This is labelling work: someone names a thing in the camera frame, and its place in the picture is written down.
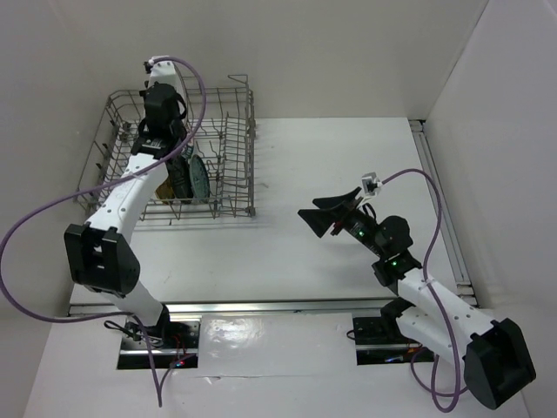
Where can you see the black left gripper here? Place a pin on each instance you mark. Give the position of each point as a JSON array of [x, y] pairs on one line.
[[141, 93]]

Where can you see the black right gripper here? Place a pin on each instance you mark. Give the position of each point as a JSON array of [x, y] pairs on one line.
[[332, 209]]

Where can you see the black plate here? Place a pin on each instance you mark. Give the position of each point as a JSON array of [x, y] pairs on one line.
[[179, 173]]

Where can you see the blue floral plate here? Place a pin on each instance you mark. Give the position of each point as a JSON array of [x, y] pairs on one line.
[[200, 182]]

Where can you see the yellow patterned plate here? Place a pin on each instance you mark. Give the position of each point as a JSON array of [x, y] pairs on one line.
[[165, 193]]

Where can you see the white plate red characters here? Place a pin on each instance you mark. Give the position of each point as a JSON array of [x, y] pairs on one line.
[[183, 91]]

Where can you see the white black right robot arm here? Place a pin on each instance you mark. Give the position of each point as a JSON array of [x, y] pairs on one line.
[[490, 356]]

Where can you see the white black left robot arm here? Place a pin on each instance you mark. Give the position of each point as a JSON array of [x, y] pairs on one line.
[[99, 252]]

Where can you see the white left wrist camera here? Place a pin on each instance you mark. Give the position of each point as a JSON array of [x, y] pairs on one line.
[[162, 70]]

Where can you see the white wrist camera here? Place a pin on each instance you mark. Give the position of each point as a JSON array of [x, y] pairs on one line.
[[371, 186], [162, 70]]

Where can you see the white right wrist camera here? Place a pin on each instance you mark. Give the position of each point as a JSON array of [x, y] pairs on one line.
[[371, 186]]

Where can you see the grey wire dish rack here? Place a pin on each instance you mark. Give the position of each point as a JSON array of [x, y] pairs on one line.
[[224, 141]]

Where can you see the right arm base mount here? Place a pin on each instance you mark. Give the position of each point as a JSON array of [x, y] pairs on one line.
[[378, 340]]

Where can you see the aluminium table rail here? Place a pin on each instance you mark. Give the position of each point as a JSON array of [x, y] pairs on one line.
[[464, 287]]

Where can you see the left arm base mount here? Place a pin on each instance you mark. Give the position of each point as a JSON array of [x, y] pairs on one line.
[[180, 348]]

